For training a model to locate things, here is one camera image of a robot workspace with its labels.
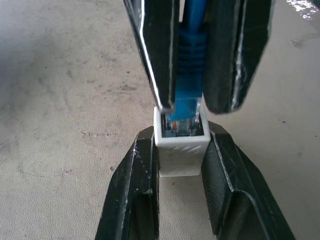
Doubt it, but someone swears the white ethernet coupler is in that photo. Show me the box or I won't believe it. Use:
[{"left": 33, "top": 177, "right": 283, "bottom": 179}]
[{"left": 153, "top": 106, "right": 211, "bottom": 178}]

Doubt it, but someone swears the blue ethernet cable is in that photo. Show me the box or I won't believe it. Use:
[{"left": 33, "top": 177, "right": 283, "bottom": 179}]
[{"left": 172, "top": 0, "right": 208, "bottom": 138}]

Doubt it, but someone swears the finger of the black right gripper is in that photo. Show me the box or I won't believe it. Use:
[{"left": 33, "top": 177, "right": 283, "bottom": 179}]
[
  {"left": 123, "top": 0, "right": 181, "bottom": 113},
  {"left": 201, "top": 0, "right": 276, "bottom": 116}
]

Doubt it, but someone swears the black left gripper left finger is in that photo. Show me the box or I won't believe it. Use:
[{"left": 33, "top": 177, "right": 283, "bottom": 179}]
[{"left": 94, "top": 125, "right": 161, "bottom": 240}]

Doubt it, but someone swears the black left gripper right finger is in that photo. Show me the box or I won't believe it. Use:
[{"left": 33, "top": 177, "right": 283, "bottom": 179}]
[{"left": 201, "top": 121, "right": 296, "bottom": 240}]

